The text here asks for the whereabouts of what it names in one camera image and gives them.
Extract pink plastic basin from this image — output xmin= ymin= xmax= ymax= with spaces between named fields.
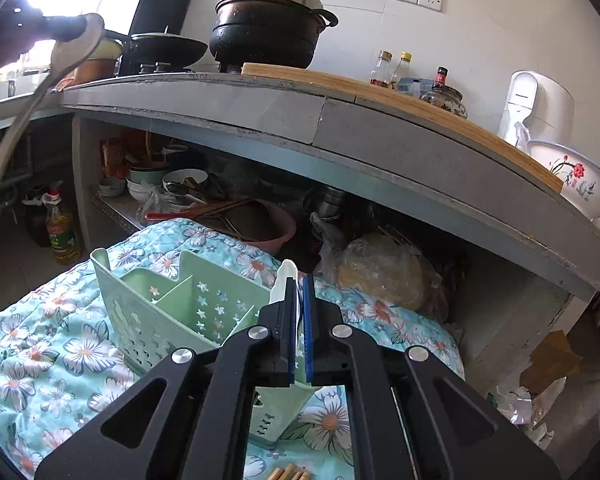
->
xmin=195 ymin=199 xmax=298 ymax=257

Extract yellow-capped sauce bottle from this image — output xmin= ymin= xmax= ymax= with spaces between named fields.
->
xmin=369 ymin=51 xmax=394 ymax=89

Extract blue-lidded container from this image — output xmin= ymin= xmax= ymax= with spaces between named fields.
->
xmin=397 ymin=77 xmax=434 ymax=99

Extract small grey bowl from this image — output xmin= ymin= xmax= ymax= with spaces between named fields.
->
xmin=98 ymin=176 xmax=127 ymax=199

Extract floral turquoise blanket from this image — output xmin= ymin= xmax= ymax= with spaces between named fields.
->
xmin=0 ymin=217 xmax=466 ymax=480

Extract cardboard piece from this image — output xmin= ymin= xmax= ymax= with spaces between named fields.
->
xmin=519 ymin=330 xmax=584 ymax=396

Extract black cooking pot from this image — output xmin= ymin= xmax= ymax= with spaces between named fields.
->
xmin=210 ymin=0 xmax=339 ymax=71

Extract patterned glass jar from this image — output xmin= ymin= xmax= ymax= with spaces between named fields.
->
xmin=420 ymin=85 xmax=469 ymax=121

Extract white kitchen appliance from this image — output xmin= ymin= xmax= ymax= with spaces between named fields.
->
xmin=497 ymin=71 xmax=576 ymax=150

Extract floral enamel basin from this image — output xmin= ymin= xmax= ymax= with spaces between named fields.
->
xmin=525 ymin=139 xmax=600 ymax=222

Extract white plastic spoon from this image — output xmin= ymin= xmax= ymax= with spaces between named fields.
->
xmin=272 ymin=259 xmax=299 ymax=307

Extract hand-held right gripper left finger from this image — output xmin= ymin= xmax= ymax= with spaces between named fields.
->
xmin=35 ymin=274 xmax=301 ymax=480

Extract white bowl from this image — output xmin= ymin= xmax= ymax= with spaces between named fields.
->
xmin=162 ymin=169 xmax=209 ymax=194

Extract gas stove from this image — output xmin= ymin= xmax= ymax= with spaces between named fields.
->
xmin=117 ymin=59 xmax=222 ymax=79

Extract yellow-capped clear bottle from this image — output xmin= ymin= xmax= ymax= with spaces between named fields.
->
xmin=391 ymin=51 xmax=414 ymax=86

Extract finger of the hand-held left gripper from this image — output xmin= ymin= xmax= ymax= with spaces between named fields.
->
xmin=40 ymin=12 xmax=88 ymax=43

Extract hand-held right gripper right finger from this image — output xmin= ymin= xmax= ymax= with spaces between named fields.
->
xmin=302 ymin=274 xmax=561 ymax=480

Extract black frying pan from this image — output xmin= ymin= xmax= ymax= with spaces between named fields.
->
xmin=116 ymin=32 xmax=209 ymax=68

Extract cooking oil bottle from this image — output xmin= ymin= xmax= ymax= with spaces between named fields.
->
xmin=45 ymin=181 xmax=82 ymax=266

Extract green plastic utensil holder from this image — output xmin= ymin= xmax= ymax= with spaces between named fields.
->
xmin=90 ymin=247 xmax=321 ymax=443

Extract clear plastic bags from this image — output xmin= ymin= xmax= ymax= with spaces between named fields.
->
xmin=485 ymin=377 xmax=567 ymax=443

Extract black upright board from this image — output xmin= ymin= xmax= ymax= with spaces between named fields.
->
xmin=128 ymin=0 xmax=195 ymax=38

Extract steel pots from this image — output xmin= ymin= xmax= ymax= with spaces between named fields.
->
xmin=304 ymin=185 xmax=352 ymax=222

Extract white long-handled ladle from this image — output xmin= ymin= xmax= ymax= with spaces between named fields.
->
xmin=0 ymin=12 xmax=106 ymax=221

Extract stack of bowls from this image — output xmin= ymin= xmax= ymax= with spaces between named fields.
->
xmin=126 ymin=162 xmax=171 ymax=207

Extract wooden cutting board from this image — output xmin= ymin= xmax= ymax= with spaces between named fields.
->
xmin=241 ymin=62 xmax=564 ymax=194

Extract plastic bag with yellow contents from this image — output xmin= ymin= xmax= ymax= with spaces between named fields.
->
xmin=324 ymin=232 xmax=448 ymax=322

